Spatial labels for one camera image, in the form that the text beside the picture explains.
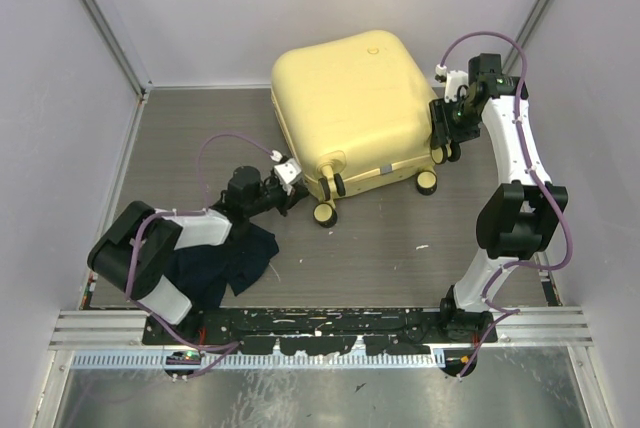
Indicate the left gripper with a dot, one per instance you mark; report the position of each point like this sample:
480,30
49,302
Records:
290,200

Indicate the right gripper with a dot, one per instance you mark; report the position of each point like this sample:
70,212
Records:
441,129

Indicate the yellow hard-shell suitcase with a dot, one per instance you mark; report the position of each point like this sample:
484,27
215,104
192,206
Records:
355,114

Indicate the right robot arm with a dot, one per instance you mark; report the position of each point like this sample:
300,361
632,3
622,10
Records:
520,218

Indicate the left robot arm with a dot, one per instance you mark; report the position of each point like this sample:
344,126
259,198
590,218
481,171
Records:
133,253

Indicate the dark navy garment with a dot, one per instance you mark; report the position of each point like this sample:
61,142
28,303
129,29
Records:
203,272

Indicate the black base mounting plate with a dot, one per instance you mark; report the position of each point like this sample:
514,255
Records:
396,331

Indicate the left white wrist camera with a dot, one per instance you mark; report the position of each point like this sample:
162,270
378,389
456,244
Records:
287,170

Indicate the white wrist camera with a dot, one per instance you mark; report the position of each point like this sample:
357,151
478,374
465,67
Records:
456,83
287,170

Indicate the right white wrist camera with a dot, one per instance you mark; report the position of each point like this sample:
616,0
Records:
456,83

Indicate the aluminium frame rail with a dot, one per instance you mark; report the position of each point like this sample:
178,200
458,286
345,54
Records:
103,329

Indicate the white slotted cable duct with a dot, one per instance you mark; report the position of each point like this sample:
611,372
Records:
167,359

